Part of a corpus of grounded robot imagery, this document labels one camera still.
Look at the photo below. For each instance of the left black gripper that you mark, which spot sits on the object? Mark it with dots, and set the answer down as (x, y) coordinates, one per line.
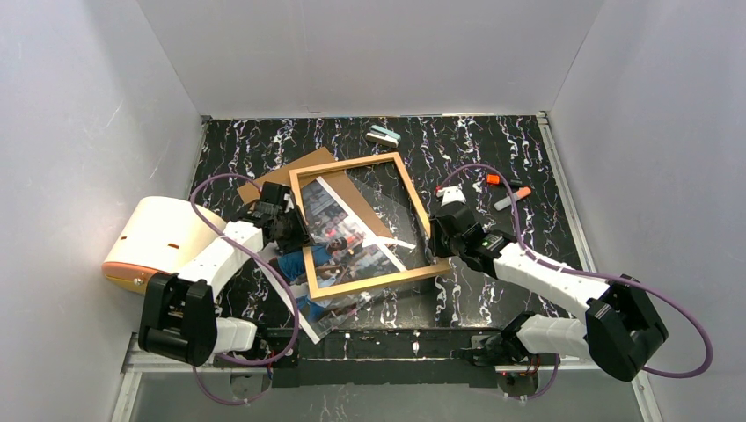
(289, 227)

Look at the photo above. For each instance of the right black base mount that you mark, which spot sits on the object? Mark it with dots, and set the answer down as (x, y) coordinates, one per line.
(522, 375)

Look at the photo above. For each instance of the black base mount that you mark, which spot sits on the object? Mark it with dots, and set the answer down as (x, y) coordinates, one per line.
(522, 375)
(269, 344)

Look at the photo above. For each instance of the teal white stapler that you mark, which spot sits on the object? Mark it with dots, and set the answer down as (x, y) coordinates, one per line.
(383, 136)

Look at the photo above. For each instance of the wooden picture frame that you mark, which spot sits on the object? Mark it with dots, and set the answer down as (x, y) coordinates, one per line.
(375, 231)

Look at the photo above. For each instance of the white cylindrical orange-based device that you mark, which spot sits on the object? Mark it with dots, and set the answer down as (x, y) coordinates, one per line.
(162, 235)

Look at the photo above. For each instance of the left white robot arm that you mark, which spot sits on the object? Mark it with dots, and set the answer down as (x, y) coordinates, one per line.
(179, 319)

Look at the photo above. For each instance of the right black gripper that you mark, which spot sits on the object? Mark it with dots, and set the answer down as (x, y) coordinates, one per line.
(439, 234)

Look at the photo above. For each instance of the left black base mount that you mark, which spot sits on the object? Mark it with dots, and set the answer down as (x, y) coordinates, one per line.
(269, 344)

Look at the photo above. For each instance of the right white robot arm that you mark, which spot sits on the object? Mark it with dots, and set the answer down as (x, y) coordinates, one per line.
(614, 325)

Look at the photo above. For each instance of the grey marker salmon cap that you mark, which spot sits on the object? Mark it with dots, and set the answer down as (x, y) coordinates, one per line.
(513, 197)

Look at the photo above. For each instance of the printed colour photo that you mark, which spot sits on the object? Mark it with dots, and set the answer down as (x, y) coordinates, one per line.
(338, 256)

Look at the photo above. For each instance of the black marker orange cap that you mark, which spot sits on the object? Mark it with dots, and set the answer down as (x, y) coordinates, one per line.
(496, 180)

